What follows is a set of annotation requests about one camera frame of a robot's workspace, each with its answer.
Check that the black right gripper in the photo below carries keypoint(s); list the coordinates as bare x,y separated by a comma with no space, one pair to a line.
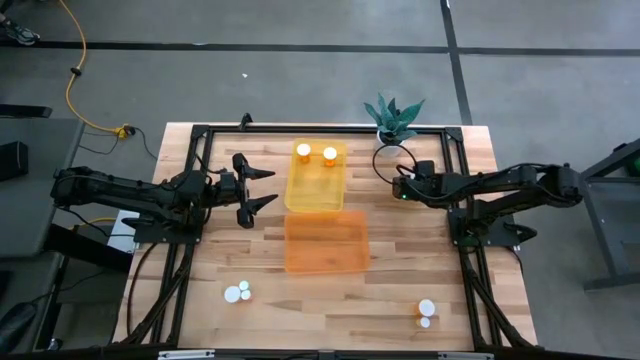
407,187

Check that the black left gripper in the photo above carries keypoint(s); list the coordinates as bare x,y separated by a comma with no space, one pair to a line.
240,190

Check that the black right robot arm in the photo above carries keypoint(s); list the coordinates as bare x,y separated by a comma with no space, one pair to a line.
500,182

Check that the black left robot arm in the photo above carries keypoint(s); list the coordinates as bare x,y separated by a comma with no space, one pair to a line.
125,192

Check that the translucent yellow plastic bin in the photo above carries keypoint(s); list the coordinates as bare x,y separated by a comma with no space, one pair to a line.
315,185

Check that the translucent orange plastic bin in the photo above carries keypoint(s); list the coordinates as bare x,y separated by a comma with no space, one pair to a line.
325,245

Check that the small white-capped orange pill bottle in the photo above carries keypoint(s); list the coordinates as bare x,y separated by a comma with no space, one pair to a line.
243,285
424,322
245,295

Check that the white plant pot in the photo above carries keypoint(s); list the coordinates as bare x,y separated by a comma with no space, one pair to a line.
386,150

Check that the green succulent plant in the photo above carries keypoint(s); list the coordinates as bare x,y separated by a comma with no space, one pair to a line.
392,120

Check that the white box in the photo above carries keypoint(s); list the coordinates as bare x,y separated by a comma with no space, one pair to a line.
120,240

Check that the silver metal clamp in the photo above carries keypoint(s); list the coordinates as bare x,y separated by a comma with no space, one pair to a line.
185,355
465,356

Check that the dark metal stand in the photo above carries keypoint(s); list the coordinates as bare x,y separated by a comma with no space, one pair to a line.
590,174

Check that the dark grey side table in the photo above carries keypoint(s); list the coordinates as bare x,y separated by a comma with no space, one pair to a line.
40,200

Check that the black pouch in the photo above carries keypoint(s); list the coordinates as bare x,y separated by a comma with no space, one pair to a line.
12,160

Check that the black rounded object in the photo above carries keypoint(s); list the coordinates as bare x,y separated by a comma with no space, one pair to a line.
17,325

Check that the person's shoe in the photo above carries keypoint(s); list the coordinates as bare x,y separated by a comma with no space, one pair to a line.
20,34

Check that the small black frame clamp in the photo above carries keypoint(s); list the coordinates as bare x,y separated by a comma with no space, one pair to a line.
246,120

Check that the black aluminium table frame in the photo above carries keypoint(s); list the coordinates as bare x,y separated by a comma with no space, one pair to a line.
325,130

